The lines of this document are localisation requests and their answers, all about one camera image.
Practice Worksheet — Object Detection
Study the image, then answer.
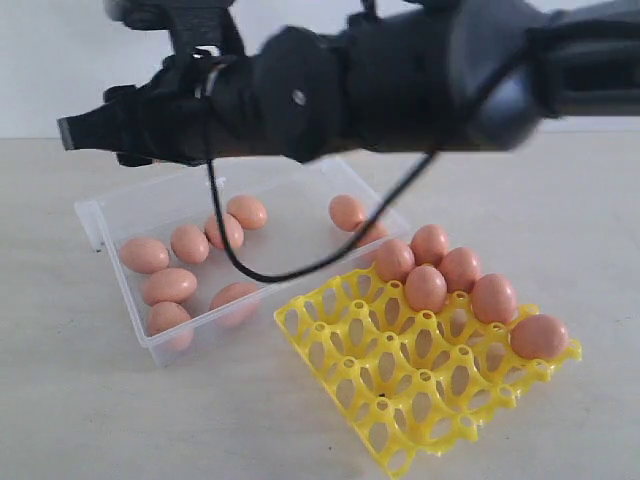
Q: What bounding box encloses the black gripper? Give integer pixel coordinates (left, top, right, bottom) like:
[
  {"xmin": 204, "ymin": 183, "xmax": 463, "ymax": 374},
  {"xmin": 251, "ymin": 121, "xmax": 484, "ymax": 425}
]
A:
[{"xmin": 56, "ymin": 55, "xmax": 260, "ymax": 167}]

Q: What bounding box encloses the brown egg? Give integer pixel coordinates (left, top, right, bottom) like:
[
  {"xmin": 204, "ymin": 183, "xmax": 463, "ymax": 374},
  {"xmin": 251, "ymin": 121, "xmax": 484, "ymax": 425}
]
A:
[
  {"xmin": 374, "ymin": 239, "xmax": 415, "ymax": 282},
  {"xmin": 209, "ymin": 282, "xmax": 259, "ymax": 328},
  {"xmin": 226, "ymin": 194, "xmax": 268, "ymax": 230},
  {"xmin": 328, "ymin": 194, "xmax": 366, "ymax": 232},
  {"xmin": 119, "ymin": 237, "xmax": 170, "ymax": 274},
  {"xmin": 146, "ymin": 301, "xmax": 194, "ymax": 352},
  {"xmin": 410, "ymin": 224, "xmax": 449, "ymax": 266},
  {"xmin": 355, "ymin": 222, "xmax": 389, "ymax": 249},
  {"xmin": 404, "ymin": 265, "xmax": 448, "ymax": 313},
  {"xmin": 471, "ymin": 273, "xmax": 517, "ymax": 324},
  {"xmin": 510, "ymin": 314, "xmax": 569, "ymax": 360},
  {"xmin": 438, "ymin": 247, "xmax": 481, "ymax": 293},
  {"xmin": 204, "ymin": 213, "xmax": 244, "ymax": 250},
  {"xmin": 170, "ymin": 224, "xmax": 210, "ymax": 265},
  {"xmin": 141, "ymin": 268, "xmax": 198, "ymax": 306}
]

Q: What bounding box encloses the yellow plastic egg tray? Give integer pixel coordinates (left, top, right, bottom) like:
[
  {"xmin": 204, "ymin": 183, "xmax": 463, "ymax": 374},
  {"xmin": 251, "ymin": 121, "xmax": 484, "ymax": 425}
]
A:
[{"xmin": 274, "ymin": 267, "xmax": 582, "ymax": 479}]

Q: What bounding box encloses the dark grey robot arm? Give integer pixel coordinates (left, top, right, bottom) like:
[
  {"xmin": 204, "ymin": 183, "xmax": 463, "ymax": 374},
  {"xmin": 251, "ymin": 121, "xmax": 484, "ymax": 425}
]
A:
[{"xmin": 58, "ymin": 1, "xmax": 639, "ymax": 167}]

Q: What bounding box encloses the black cable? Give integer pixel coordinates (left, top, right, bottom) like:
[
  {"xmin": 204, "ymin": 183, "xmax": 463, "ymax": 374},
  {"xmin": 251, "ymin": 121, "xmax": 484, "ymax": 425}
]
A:
[{"xmin": 189, "ymin": 44, "xmax": 551, "ymax": 283}]

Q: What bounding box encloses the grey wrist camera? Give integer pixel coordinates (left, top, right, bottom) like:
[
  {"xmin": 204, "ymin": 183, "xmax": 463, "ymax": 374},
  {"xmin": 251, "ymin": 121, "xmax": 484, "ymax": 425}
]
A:
[{"xmin": 103, "ymin": 0, "xmax": 245, "ymax": 56}]

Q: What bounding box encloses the clear plastic storage box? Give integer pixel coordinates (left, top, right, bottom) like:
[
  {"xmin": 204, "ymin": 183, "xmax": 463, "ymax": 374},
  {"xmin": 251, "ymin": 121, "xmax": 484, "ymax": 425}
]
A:
[{"xmin": 76, "ymin": 157, "xmax": 380, "ymax": 366}]

